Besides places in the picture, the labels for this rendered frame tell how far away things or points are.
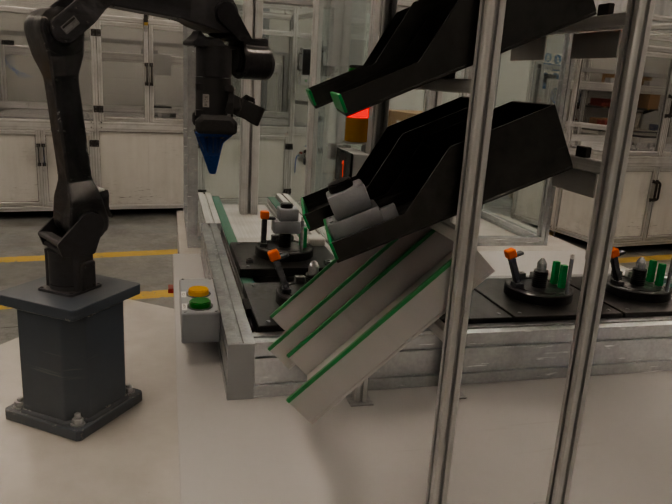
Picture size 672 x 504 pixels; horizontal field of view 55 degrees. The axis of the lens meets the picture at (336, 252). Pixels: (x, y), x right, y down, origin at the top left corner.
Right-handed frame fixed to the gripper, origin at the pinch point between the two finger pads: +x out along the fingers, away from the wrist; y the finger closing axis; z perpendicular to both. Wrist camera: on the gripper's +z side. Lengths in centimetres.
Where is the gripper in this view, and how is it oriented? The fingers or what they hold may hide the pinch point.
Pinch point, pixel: (212, 153)
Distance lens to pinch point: 110.2
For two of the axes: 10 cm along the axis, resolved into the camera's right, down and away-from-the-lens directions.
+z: 9.7, -0.1, 2.5
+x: -0.6, 9.6, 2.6
